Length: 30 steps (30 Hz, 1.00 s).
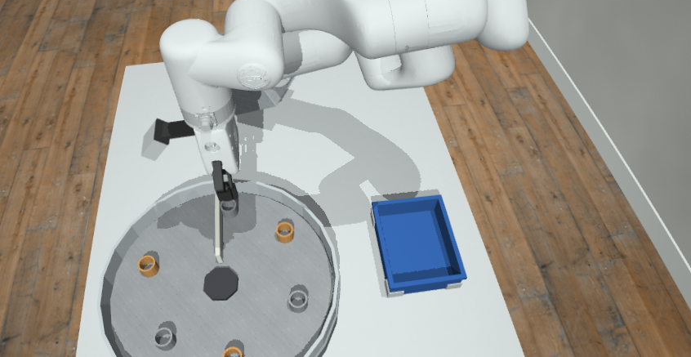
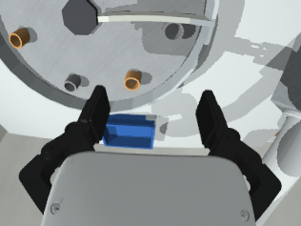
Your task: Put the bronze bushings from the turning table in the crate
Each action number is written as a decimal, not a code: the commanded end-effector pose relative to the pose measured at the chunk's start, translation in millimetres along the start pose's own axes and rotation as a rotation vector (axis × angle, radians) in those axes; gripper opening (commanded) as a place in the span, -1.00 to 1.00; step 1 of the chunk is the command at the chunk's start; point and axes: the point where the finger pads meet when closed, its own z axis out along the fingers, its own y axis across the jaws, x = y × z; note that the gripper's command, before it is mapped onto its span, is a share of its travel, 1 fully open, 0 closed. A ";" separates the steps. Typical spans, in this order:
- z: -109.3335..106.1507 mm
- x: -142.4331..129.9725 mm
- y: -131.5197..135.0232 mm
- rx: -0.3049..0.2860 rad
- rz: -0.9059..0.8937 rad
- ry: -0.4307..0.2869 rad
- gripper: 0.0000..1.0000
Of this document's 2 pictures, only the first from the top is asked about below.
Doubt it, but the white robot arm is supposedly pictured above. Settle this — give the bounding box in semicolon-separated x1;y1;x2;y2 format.
141;0;529;161

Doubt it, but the bronze bushing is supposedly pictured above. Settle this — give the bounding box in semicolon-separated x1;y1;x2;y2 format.
276;222;294;243
137;256;159;278
222;347;243;357

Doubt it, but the grey metal bushing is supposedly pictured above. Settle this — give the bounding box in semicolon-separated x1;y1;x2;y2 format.
153;328;176;351
220;200;239;219
288;290;308;313

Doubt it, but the blue open crate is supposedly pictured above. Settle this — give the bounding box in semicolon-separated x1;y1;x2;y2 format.
371;194;467;298

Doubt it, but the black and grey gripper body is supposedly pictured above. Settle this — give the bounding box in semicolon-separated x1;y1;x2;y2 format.
185;107;239;176

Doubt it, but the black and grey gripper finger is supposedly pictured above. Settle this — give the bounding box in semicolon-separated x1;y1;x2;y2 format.
212;160;239;202

